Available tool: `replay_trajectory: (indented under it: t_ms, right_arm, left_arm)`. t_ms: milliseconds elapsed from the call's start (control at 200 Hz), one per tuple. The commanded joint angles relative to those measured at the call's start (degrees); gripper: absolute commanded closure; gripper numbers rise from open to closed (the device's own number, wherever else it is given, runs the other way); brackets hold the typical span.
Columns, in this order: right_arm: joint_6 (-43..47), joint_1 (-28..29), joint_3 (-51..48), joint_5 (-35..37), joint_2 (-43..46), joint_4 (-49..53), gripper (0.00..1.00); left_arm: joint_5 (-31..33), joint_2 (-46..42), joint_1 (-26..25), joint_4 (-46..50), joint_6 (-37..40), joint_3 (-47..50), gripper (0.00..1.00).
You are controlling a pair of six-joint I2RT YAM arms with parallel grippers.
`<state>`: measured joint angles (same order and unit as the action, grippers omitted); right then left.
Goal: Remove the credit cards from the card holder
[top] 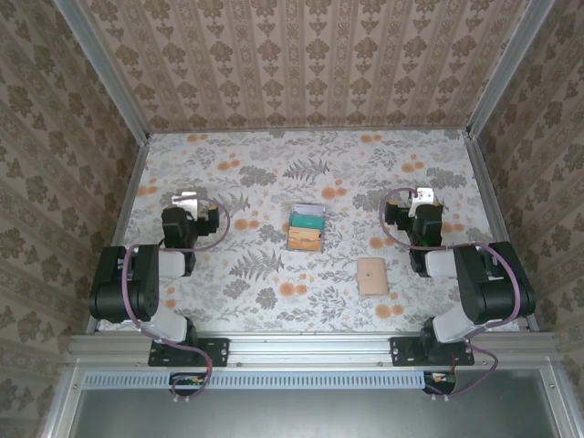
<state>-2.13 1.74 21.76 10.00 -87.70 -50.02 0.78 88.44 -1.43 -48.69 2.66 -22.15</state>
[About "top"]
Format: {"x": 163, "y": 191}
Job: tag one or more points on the white card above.
{"x": 308, "y": 209}

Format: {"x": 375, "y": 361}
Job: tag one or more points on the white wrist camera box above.
{"x": 186, "y": 201}
{"x": 422, "y": 197}

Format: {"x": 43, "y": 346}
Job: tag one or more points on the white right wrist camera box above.
{"x": 422, "y": 197}

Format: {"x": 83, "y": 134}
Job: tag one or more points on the aluminium mounting rail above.
{"x": 310, "y": 349}

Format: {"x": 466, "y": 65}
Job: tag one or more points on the orange card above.
{"x": 305, "y": 239}

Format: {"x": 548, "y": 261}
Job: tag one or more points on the grey metal panel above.
{"x": 319, "y": 410}

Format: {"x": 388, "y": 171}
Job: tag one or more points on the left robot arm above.
{"x": 123, "y": 283}

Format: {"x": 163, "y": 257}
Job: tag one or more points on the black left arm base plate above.
{"x": 219, "y": 351}

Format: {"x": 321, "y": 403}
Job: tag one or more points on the aluminium side rail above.
{"x": 481, "y": 182}
{"x": 132, "y": 182}

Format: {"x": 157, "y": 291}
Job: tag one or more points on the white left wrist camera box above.
{"x": 186, "y": 201}

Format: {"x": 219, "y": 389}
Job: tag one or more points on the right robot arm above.
{"x": 493, "y": 283}

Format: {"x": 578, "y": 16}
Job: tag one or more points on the teal card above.
{"x": 308, "y": 222}

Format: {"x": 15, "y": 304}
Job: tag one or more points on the beige card holder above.
{"x": 372, "y": 277}

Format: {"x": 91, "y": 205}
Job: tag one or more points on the aluminium frame post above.
{"x": 100, "y": 68}
{"x": 506, "y": 64}

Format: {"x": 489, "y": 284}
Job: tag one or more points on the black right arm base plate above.
{"x": 401, "y": 351}

